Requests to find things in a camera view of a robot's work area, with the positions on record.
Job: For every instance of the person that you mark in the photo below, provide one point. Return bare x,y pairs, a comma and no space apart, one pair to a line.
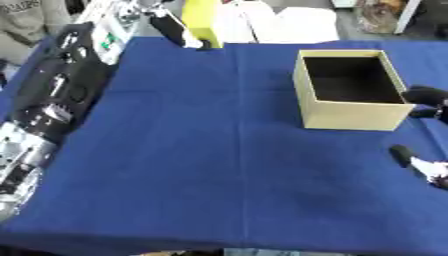
26,23

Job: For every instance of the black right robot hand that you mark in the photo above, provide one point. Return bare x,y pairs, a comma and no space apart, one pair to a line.
426,95

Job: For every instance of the yellow rectangular block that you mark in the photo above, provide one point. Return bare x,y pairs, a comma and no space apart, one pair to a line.
201,16

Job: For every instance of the tan cardboard box black inside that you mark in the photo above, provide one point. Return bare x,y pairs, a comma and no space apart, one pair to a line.
350,115

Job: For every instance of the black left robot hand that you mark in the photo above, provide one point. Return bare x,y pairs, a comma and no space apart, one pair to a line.
170,29

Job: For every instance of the white sheet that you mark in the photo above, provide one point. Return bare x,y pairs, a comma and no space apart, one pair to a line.
297,25

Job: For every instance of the brown bag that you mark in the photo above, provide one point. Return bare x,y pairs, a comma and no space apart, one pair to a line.
379,15

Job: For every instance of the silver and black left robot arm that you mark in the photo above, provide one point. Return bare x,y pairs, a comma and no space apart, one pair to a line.
61,83

